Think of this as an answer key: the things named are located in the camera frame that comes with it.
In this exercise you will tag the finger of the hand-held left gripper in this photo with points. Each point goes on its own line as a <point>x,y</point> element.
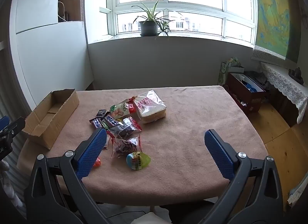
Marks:
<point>3,122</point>
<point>14,127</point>

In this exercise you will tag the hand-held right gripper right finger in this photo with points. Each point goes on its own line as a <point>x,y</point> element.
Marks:
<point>219,154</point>

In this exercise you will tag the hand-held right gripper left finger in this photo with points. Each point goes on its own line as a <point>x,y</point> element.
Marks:
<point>92,153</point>

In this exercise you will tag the orange candy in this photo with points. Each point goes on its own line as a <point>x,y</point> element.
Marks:
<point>97,162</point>

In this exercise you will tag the brown chocolate bar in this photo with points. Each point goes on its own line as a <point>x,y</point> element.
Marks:
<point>96,122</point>
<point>112,120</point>

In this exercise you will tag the clear red date packet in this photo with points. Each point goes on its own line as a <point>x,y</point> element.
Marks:
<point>125,145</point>
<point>125,130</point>

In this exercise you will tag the brown cardboard box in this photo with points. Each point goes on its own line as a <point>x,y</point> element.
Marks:
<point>54,115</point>

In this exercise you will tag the round jelly cup snack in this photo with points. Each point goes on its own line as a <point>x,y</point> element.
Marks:
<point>138,160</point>

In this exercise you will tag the person's left forearm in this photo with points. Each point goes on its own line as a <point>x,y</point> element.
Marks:
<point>7,183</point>

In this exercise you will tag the small dark snack packet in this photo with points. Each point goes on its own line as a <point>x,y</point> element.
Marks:
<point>101,113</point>

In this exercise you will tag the green and red snack packet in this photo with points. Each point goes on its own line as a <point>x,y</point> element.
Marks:
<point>120,111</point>

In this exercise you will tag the brown storage box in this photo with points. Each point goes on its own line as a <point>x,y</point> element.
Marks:
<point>250,98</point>

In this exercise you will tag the bagged sliced bread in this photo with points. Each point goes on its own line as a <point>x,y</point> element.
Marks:
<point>150,108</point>

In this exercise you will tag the white cabinet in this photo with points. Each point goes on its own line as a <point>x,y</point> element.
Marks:
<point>48,57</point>

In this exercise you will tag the green paper bag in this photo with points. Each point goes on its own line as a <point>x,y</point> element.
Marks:
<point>226,69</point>

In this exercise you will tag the lace-covered side table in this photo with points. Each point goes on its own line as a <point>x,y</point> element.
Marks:
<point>284,81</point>

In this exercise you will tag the dark figurine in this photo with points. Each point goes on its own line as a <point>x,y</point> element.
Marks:
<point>296,74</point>

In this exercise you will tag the potted spider plant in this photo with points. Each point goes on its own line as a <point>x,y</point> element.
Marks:
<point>148,27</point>

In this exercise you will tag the wall map poster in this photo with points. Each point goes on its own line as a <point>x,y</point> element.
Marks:
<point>273,19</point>

